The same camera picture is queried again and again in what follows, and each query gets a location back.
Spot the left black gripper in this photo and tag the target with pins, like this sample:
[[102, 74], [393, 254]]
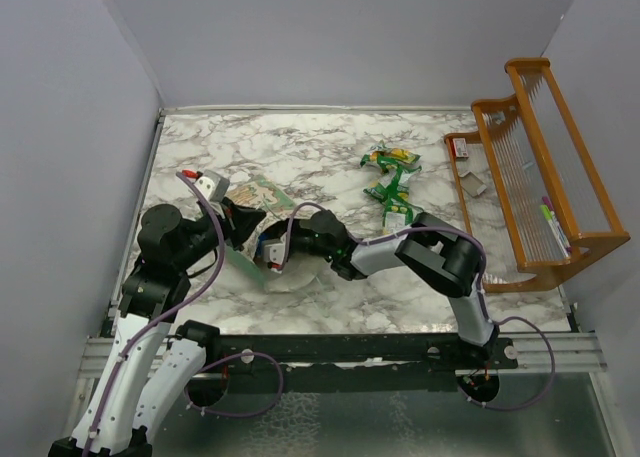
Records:
[[243, 222]]

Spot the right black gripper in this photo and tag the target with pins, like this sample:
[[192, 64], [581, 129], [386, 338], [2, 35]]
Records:
[[277, 230]]

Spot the green printed paper bag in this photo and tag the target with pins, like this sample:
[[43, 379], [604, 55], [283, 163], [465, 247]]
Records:
[[261, 193]]

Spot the yellow green snack packet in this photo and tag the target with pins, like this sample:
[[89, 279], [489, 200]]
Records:
[[386, 158]]

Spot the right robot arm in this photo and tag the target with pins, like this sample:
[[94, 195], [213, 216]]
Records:
[[448, 260]]

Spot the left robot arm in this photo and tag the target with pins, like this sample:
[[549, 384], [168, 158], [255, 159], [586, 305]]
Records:
[[131, 399]]

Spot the small grey cardboard box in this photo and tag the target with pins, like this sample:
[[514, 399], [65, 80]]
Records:
[[472, 184]]

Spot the red white small box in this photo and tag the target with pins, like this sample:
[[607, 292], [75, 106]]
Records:
[[460, 148]]

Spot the wooden tiered rack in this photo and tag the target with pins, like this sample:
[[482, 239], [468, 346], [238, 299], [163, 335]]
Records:
[[532, 147]]

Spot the green marker pen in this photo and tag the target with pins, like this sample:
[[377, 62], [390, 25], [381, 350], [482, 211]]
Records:
[[546, 213]]

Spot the purple marker pen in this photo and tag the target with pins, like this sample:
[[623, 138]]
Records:
[[550, 206]]

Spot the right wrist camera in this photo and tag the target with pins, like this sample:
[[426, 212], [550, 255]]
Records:
[[273, 252]]

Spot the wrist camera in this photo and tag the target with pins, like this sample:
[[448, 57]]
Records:
[[212, 186], [273, 252]]

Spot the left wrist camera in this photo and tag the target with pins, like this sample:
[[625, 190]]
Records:
[[212, 186]]

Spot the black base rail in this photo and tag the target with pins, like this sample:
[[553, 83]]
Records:
[[337, 363]]

